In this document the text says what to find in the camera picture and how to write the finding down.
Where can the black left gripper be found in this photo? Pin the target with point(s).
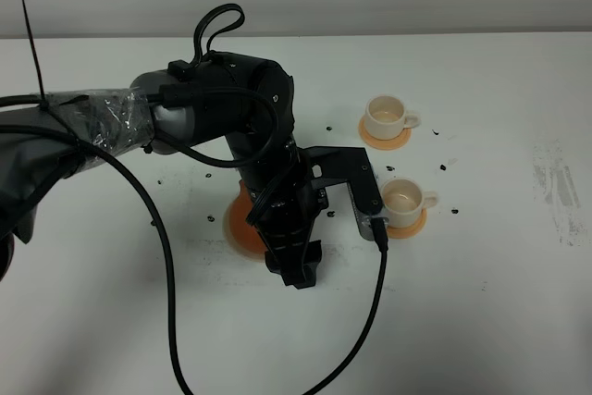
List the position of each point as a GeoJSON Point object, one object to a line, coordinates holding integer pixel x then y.
{"type": "Point", "coordinates": [284, 210]}

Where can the brown clay teapot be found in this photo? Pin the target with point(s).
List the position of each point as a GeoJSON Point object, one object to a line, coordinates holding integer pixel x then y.
{"type": "Point", "coordinates": [238, 210]}

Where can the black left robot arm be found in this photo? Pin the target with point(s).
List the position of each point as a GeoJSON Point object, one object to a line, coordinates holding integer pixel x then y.
{"type": "Point", "coordinates": [223, 110]}

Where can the beige round teapot coaster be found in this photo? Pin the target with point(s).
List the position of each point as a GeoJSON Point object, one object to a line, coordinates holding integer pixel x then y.
{"type": "Point", "coordinates": [247, 243]}

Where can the orange near cup coaster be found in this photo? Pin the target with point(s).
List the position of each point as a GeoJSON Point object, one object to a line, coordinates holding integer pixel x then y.
{"type": "Point", "coordinates": [408, 232]}

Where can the orange cup coaster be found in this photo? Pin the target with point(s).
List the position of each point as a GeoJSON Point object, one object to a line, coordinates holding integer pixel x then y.
{"type": "Point", "coordinates": [383, 145]}
{"type": "Point", "coordinates": [408, 232]}

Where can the white near teacup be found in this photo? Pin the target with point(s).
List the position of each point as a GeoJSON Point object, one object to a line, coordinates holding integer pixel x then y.
{"type": "Point", "coordinates": [405, 201]}

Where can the white teacup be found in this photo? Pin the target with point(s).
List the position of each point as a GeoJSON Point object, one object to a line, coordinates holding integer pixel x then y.
{"type": "Point", "coordinates": [405, 201]}
{"type": "Point", "coordinates": [386, 117]}

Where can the orange far cup coaster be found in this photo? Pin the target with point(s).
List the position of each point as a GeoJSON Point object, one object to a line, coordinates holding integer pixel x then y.
{"type": "Point", "coordinates": [383, 145]}

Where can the white far teacup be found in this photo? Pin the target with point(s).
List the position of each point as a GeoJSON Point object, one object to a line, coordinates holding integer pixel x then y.
{"type": "Point", "coordinates": [386, 117]}

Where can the black cable tie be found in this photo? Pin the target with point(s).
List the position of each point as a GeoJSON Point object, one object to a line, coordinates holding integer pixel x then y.
{"type": "Point", "coordinates": [34, 53]}

